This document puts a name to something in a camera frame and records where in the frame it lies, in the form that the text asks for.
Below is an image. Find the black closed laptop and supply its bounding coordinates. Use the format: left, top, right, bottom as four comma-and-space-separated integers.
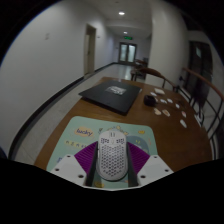
78, 79, 144, 116

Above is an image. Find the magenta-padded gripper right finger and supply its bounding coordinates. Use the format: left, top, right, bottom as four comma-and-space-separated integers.
125, 142, 175, 188

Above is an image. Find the white honeycomb computer mouse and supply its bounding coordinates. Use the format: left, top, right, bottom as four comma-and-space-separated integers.
96, 130, 129, 182

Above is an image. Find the black railing with wooden handrail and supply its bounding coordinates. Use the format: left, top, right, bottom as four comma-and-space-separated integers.
181, 67, 224, 148

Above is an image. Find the mint green printed mouse pad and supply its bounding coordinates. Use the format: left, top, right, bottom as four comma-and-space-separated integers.
45, 115, 158, 191

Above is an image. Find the dark framed window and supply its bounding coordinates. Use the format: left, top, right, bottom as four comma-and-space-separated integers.
188, 40, 214, 101

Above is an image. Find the pale side door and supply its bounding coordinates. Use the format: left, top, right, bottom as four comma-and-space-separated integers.
83, 23, 98, 77

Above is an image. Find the glass double door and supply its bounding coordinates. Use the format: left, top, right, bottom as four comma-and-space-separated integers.
118, 42, 138, 65

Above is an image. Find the wooden armchair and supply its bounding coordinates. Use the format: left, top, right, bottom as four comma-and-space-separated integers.
129, 66, 183, 94
134, 58, 148, 69

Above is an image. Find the small black box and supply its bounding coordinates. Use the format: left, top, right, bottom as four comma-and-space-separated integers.
143, 94, 156, 107

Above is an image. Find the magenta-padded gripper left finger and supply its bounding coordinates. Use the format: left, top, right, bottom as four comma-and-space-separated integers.
49, 141, 100, 188

